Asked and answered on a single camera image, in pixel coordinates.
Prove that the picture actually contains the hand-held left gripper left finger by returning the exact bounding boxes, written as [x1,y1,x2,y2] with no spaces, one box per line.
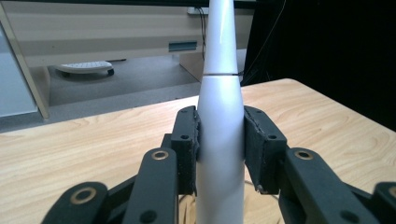
[162,105,201,197]

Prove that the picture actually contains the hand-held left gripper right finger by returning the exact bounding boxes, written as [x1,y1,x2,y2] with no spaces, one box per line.
[243,105,289,195]

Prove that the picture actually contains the white electric toothbrush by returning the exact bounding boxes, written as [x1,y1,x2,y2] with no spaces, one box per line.
[195,0,246,224]

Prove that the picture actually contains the black curtain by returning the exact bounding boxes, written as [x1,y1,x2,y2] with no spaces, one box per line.
[241,0,396,133]

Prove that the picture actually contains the white remote control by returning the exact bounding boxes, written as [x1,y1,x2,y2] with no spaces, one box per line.
[55,61,115,78]

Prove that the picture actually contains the light wooden desk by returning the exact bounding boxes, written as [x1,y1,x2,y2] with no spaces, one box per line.
[0,0,256,119]

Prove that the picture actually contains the white cabinet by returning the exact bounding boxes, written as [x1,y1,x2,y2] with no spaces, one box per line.
[0,23,39,119]

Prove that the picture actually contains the grey desk handle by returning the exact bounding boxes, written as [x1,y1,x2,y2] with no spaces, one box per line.
[168,40,199,53]

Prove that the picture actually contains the hanging black cables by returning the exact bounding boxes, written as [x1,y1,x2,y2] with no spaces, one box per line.
[195,7,207,61]

